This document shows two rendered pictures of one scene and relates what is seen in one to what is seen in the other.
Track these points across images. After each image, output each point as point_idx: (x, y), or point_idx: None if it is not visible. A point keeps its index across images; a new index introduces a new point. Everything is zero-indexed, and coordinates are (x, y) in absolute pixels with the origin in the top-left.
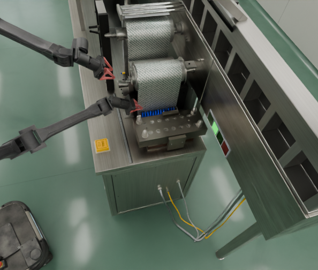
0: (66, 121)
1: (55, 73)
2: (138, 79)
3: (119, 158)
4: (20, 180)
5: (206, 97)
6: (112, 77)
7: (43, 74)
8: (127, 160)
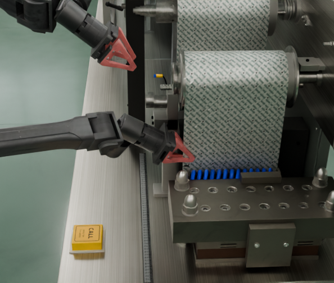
0: (9, 132)
1: (48, 169)
2: (187, 74)
3: (122, 269)
4: None
5: None
6: (129, 65)
7: (23, 169)
8: (139, 277)
